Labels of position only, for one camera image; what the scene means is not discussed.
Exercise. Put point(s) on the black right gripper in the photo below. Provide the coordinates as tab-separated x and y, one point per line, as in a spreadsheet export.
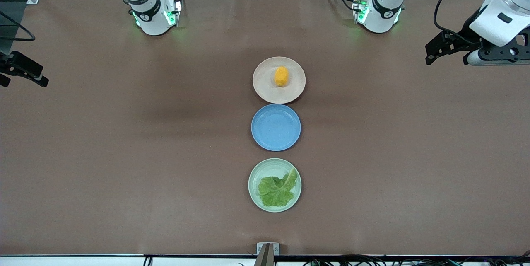
12	64

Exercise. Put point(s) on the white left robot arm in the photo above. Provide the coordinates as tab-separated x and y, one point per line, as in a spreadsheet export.
381	17

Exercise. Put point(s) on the light green round plate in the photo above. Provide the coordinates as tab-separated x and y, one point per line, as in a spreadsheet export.
265	168

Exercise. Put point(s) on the blue round plate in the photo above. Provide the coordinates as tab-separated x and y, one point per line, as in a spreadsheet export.
275	127

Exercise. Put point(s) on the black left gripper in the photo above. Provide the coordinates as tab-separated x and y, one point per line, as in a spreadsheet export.
467	36

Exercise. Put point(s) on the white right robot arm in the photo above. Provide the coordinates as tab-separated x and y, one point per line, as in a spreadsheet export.
151	21

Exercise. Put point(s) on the green lettuce leaf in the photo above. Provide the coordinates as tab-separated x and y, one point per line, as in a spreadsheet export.
273	193

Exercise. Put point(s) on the table cover cloth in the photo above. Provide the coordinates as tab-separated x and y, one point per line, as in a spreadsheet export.
124	112

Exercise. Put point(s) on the grey metal bracket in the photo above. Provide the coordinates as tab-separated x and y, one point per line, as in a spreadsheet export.
267	253

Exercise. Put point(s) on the pink round plate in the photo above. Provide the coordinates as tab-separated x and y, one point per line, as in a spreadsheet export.
265	90

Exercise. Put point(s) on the yellow lemon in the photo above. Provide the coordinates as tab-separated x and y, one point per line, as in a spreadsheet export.
281	76

